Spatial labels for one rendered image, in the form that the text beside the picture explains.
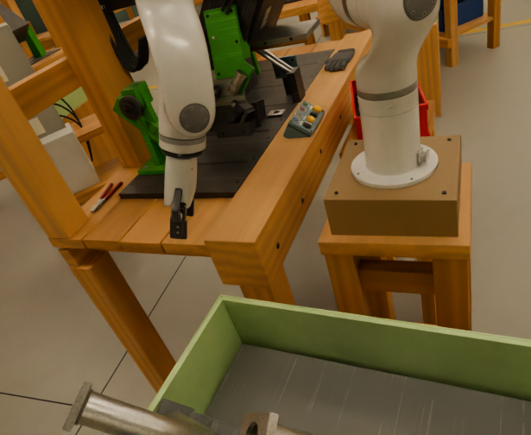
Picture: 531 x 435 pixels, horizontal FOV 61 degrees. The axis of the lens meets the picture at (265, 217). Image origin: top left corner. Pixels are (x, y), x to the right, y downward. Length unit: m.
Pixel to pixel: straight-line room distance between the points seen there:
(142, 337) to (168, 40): 1.18
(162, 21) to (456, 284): 0.78
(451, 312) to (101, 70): 1.20
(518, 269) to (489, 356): 1.48
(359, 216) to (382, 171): 0.11
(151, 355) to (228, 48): 1.09
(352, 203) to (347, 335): 0.33
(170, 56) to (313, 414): 0.58
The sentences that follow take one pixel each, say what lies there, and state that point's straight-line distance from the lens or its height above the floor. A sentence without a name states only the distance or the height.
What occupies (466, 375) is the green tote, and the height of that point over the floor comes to 0.87.
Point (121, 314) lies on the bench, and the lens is 1.59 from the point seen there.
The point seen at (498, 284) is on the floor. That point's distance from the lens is 2.11.
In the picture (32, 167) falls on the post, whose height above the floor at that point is 1.11.
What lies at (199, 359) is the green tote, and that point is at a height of 0.93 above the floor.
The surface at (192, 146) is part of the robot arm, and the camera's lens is 0.81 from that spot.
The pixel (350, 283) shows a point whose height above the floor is 0.72.
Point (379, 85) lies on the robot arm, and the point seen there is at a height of 1.16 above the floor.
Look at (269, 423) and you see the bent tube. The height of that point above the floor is 1.20.
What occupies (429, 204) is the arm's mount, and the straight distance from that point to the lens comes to 0.96.
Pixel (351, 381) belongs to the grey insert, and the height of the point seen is 0.85.
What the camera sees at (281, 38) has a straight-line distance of 1.59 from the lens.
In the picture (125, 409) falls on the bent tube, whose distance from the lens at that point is 0.48.
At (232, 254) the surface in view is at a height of 0.86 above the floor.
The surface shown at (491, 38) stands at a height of 0.09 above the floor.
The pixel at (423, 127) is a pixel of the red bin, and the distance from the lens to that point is 1.44.
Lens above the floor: 1.50
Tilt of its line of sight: 34 degrees down
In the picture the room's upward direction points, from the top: 18 degrees counter-clockwise
